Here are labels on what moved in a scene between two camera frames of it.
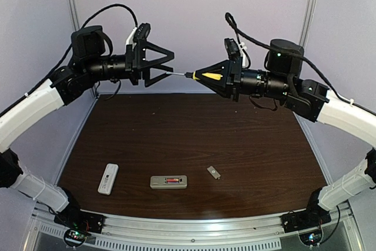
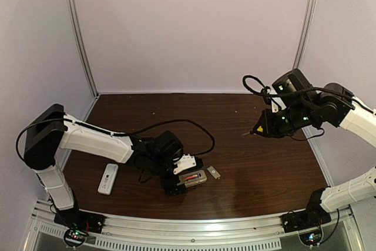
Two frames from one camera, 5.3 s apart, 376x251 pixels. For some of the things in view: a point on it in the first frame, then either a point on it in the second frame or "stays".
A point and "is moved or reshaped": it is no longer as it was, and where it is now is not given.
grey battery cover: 214,172 stays
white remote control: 108,178 stays
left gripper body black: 134,64 -> 171,186
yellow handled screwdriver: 208,74 -> 259,129
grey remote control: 160,181 is moved or reshaped
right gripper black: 235,79 -> 270,125
